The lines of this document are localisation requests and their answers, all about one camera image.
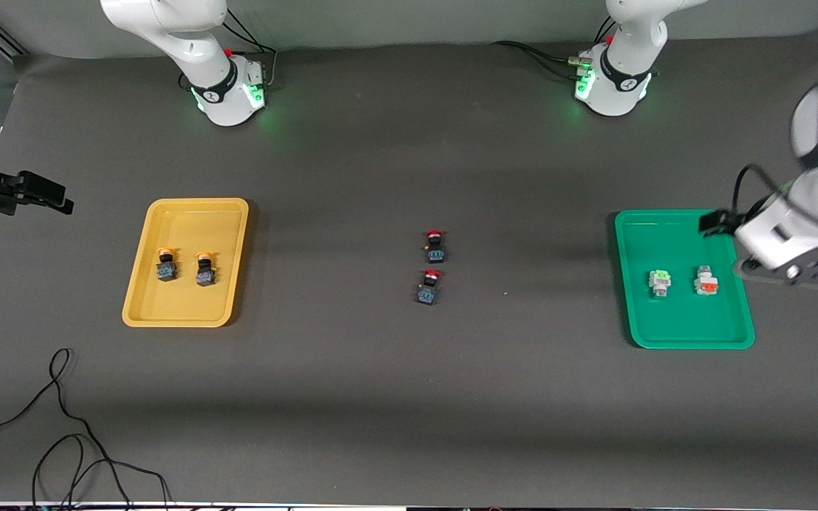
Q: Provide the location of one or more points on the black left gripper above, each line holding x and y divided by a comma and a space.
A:
716, 222

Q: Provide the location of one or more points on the green button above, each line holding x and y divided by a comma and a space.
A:
706, 284
660, 284

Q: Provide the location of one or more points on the yellow push button switch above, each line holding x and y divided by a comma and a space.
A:
165, 270
204, 273

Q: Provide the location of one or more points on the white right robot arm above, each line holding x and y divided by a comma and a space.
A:
203, 42

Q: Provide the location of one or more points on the green plastic tray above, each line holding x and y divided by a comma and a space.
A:
682, 319

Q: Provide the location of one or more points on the yellow plastic tray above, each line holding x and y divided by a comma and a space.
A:
189, 298

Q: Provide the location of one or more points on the aluminium frame rail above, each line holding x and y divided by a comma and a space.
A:
4, 39

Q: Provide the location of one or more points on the red push button switch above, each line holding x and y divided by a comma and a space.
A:
427, 292
436, 252

